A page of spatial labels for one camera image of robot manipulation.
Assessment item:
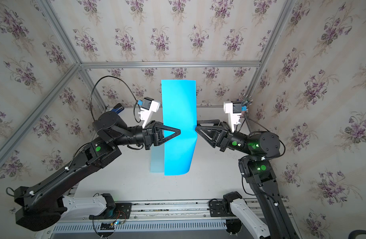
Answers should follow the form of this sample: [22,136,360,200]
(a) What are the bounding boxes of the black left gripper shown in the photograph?
[111,119,179,151]

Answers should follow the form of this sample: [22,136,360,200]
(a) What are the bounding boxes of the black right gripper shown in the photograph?
[198,121,257,160]

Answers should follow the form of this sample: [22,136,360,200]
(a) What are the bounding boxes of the light blue paper sheet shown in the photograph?
[150,145,165,173]

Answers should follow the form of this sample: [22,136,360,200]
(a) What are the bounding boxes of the dark blue paper sheet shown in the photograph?
[161,80,198,176]

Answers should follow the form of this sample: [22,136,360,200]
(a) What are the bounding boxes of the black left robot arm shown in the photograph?
[14,111,181,232]

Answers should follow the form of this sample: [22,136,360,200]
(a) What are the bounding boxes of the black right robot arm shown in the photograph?
[196,119,299,239]

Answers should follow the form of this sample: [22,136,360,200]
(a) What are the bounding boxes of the pens in cup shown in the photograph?
[238,93,253,106]

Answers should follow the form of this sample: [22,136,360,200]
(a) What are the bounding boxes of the blue black stapler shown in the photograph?
[110,103,124,114]

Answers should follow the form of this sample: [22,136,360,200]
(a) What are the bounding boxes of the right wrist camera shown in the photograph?
[223,101,247,132]

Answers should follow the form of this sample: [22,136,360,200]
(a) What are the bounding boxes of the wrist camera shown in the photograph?
[223,101,247,132]
[138,97,161,128]

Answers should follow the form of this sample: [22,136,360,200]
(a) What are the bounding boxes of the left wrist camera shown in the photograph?
[138,97,161,128]

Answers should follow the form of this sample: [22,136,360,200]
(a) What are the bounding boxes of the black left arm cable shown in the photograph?
[89,75,142,123]

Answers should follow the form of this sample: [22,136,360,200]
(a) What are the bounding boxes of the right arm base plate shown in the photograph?
[208,198,251,218]

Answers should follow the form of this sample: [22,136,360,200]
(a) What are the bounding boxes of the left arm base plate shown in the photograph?
[89,203,133,220]

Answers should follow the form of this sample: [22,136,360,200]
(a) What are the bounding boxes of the aluminium mounting rail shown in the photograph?
[44,198,294,223]

